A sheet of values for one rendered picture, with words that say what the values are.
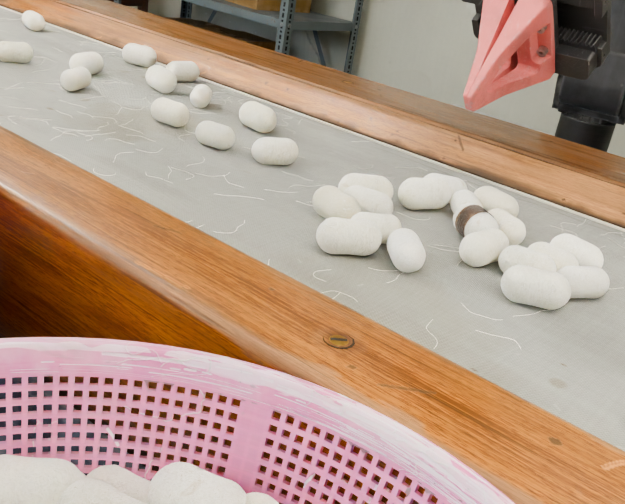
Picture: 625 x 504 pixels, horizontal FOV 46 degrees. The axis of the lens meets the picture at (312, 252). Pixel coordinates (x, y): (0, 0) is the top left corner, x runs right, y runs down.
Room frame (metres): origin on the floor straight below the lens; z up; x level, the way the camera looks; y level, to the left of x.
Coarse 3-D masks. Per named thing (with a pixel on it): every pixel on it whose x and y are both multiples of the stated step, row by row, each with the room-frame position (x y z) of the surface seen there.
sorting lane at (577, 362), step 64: (0, 64) 0.68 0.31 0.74; (64, 64) 0.72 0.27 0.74; (128, 64) 0.77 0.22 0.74; (64, 128) 0.52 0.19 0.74; (128, 128) 0.54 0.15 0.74; (192, 128) 0.57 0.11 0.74; (320, 128) 0.64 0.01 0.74; (192, 192) 0.43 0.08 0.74; (256, 192) 0.45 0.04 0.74; (512, 192) 0.55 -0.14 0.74; (256, 256) 0.35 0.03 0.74; (320, 256) 0.37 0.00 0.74; (384, 256) 0.38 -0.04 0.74; (448, 256) 0.40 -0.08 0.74; (384, 320) 0.31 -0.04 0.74; (448, 320) 0.32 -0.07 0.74; (512, 320) 0.33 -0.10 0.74; (576, 320) 0.34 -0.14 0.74; (512, 384) 0.27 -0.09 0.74; (576, 384) 0.28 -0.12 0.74
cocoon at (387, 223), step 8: (352, 216) 0.40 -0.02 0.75; (360, 216) 0.39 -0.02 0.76; (368, 216) 0.39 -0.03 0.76; (376, 216) 0.40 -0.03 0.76; (384, 216) 0.40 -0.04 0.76; (392, 216) 0.40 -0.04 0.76; (384, 224) 0.39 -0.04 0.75; (392, 224) 0.40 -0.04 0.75; (400, 224) 0.40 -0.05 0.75; (384, 232) 0.39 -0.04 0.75; (384, 240) 0.39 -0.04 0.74
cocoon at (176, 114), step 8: (152, 104) 0.57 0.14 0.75; (160, 104) 0.57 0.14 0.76; (168, 104) 0.57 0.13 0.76; (176, 104) 0.57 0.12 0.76; (152, 112) 0.57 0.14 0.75; (160, 112) 0.57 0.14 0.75; (168, 112) 0.56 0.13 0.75; (176, 112) 0.56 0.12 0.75; (184, 112) 0.56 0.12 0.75; (160, 120) 0.57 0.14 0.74; (168, 120) 0.56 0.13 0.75; (176, 120) 0.56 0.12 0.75; (184, 120) 0.56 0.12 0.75
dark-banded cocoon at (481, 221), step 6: (468, 204) 0.44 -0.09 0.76; (474, 204) 0.44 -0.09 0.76; (456, 210) 0.44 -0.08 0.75; (456, 216) 0.43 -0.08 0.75; (474, 216) 0.42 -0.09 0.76; (480, 216) 0.42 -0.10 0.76; (486, 216) 0.42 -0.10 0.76; (492, 216) 0.42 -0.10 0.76; (468, 222) 0.42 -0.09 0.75; (474, 222) 0.42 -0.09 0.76; (480, 222) 0.42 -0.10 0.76; (486, 222) 0.42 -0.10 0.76; (492, 222) 0.42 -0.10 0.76; (468, 228) 0.42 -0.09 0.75; (474, 228) 0.42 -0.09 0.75; (480, 228) 0.41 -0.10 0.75; (486, 228) 0.41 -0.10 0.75; (498, 228) 0.42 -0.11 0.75
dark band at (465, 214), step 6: (462, 210) 0.43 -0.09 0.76; (468, 210) 0.43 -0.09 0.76; (474, 210) 0.43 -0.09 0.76; (480, 210) 0.43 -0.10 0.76; (462, 216) 0.43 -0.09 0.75; (468, 216) 0.42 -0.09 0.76; (456, 222) 0.43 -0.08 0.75; (462, 222) 0.43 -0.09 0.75; (456, 228) 0.43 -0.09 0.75; (462, 228) 0.42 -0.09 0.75; (462, 234) 0.43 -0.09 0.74
